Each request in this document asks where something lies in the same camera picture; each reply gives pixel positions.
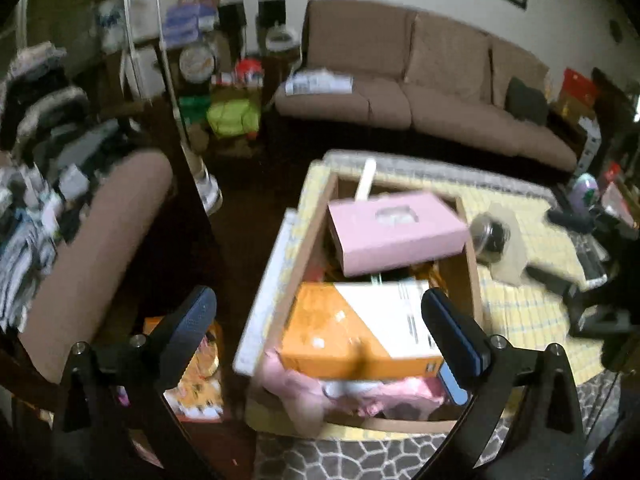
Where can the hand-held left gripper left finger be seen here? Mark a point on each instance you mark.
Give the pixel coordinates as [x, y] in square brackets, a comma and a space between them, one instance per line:
[197, 310]

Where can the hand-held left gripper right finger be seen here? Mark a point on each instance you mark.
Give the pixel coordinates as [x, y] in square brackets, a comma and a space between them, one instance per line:
[450, 320]

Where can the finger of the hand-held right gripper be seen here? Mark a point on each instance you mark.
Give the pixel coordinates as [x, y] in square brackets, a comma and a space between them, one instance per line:
[552, 280]
[570, 220]

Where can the clear plastic sheet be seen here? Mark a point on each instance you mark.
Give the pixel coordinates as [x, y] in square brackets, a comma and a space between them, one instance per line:
[515, 265]

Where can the brown cardboard box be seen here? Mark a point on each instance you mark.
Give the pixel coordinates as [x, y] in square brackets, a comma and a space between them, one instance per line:
[462, 280]

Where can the clear jar with black contents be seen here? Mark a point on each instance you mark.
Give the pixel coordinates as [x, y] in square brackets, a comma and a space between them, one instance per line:
[487, 240]

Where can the pink tissue box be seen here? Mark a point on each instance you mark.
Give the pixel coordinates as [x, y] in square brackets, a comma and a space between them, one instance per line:
[400, 245]

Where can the orange and white carton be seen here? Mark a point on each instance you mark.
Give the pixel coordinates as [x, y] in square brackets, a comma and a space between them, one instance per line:
[325, 330]

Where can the purple round container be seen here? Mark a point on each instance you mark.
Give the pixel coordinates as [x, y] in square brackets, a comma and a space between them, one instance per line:
[585, 190]

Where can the yellow plaid cloth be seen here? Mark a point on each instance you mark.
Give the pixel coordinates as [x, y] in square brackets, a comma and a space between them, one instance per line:
[525, 320]

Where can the blue file board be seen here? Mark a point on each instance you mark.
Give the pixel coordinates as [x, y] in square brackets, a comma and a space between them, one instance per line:
[452, 385]

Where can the orange printed packet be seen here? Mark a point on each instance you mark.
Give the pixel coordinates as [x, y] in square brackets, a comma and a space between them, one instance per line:
[200, 385]

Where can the dark cushion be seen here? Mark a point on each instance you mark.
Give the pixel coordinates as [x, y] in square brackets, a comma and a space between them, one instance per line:
[525, 100]

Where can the pink cloth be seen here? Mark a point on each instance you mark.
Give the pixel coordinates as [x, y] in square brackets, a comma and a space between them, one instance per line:
[300, 390]

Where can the red box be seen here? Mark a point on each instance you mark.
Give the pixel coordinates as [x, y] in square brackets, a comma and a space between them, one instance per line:
[580, 87]

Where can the brown sofa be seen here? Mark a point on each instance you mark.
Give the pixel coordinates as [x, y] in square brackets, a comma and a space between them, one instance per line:
[450, 110]

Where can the long white shoehorn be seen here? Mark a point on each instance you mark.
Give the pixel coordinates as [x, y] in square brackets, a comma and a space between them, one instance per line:
[365, 180]

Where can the green bag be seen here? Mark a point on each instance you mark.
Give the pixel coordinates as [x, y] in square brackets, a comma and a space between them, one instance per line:
[232, 117]

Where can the pile of clothes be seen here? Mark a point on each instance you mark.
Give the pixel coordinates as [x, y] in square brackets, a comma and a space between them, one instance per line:
[30, 160]

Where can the round tin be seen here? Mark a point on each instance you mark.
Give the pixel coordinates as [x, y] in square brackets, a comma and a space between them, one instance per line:
[197, 62]

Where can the paper sheet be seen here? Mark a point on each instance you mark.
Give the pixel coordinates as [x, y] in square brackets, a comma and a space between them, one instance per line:
[317, 82]

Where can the stack of purple packets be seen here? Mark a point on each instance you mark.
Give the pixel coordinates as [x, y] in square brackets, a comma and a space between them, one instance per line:
[190, 25]

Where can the black speaker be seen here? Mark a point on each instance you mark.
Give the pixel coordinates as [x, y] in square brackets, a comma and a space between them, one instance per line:
[271, 12]
[232, 22]

